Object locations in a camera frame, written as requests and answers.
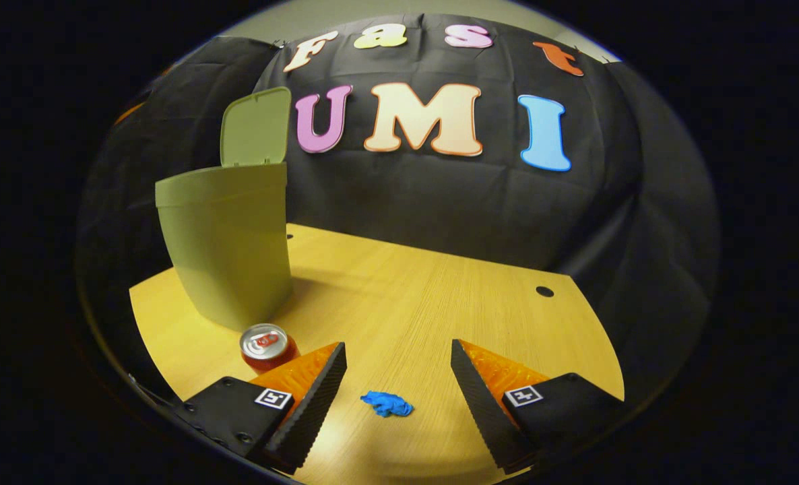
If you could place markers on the wooden desktop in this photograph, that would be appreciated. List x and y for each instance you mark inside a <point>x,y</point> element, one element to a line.
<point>406,316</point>

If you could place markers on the blue paper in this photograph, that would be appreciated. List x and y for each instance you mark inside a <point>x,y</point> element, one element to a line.
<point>386,404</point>

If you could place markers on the red pop can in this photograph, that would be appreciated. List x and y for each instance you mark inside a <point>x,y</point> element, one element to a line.
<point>268,347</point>

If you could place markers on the black backdrop cloth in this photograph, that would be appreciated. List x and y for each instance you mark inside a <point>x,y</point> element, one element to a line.
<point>440,195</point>

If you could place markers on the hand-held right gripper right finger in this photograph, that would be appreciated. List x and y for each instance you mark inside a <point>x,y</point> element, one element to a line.
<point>484,411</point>

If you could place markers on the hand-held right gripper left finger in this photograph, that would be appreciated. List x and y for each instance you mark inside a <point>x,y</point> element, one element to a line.
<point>312,411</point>

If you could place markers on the green desktop garbage bin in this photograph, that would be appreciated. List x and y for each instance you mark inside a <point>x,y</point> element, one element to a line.
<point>228,242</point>

